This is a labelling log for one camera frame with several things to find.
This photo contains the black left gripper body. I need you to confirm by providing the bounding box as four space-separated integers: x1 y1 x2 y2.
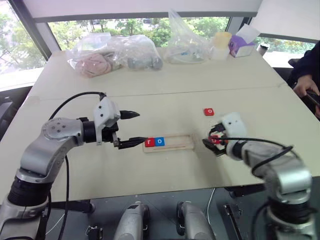
101 121 121 151

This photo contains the thin white cable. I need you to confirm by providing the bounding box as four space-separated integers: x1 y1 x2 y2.
206 187 216 215

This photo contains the plastic bag with grey plush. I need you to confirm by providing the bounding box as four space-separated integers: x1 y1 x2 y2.
109 34 164 72

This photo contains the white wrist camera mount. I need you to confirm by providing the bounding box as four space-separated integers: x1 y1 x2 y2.
220 111 249 141
93 96 122 146

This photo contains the black phone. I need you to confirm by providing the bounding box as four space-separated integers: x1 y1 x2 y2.
305 90 320 109

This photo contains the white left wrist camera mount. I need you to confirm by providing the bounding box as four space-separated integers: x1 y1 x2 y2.
93 96 122 146

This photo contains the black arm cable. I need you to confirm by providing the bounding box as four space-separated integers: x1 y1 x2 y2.
216 135 294 177
37 91 107 240

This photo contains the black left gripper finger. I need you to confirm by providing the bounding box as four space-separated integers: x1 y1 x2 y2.
118 136 149 151
119 109 141 121

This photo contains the black table support bracket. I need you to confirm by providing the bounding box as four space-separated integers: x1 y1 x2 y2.
49 199 96 214
224 184 266 199

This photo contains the tall clear plastic bag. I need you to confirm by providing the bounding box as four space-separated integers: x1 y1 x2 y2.
163 8 214 65

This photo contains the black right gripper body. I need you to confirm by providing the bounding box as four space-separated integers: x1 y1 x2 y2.
214 122 230 158

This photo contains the black office chair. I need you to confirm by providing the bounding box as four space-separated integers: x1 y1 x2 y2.
0 85 34 142

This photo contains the silver rounded robot leg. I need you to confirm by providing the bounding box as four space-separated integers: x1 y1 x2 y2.
112 201 151 240
175 200 216 240

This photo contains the purple tissue box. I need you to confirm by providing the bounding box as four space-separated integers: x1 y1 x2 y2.
227 24 261 59

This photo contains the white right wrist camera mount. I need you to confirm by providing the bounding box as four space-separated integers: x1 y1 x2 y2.
220 111 249 141

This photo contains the dark metal cup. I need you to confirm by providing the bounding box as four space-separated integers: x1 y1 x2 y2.
255 42 270 57

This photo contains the long wooden letter tray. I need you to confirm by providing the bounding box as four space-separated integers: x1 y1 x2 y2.
142 133 196 154

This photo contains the person's bare hand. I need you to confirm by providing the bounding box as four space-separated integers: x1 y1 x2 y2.
292 74 318 98

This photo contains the red letter b block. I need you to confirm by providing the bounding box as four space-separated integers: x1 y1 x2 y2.
209 134 223 146

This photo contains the dark grey window frame post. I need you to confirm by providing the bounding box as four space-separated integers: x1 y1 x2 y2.
9 0 63 61

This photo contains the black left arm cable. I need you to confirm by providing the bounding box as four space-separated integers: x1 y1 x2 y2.
37 91 107 240

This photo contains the plastic bag with pink plush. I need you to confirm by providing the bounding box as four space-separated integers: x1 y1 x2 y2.
66 33 126 80

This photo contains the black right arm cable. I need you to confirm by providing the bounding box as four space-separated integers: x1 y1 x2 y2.
216 135 294 177

